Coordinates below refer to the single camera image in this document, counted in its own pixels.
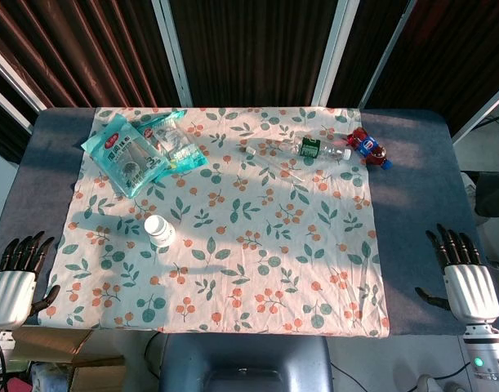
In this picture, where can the cardboard box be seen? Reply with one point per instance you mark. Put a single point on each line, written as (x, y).
(65, 359)

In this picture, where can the white paper cup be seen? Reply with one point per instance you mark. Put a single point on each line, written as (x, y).
(159, 230)

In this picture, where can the floral tablecloth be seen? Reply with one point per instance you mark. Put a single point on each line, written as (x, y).
(228, 220)

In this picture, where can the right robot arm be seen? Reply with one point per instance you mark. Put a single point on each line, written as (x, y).
(488, 351)

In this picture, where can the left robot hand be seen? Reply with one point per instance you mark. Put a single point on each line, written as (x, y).
(11, 281)

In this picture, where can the teal clear plastic package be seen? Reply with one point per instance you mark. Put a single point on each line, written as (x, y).
(176, 143)

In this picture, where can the thin clear pipette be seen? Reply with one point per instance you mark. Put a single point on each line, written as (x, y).
(288, 169)

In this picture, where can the blue grey chair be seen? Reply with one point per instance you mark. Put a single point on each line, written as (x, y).
(245, 363)

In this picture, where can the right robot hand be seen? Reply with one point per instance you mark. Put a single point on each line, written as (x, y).
(471, 286)

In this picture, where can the red soda bottle blue cap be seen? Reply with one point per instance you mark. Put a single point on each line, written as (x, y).
(369, 148)

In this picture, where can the clear bottle green label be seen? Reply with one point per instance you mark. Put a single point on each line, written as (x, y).
(314, 148)

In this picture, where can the white screen frame post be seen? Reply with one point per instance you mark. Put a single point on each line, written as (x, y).
(484, 110)
(171, 49)
(14, 77)
(392, 53)
(335, 49)

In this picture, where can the clear glass test tube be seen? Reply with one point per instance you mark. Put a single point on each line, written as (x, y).
(269, 147)

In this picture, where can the teal wipes package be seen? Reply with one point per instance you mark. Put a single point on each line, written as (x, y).
(124, 153)

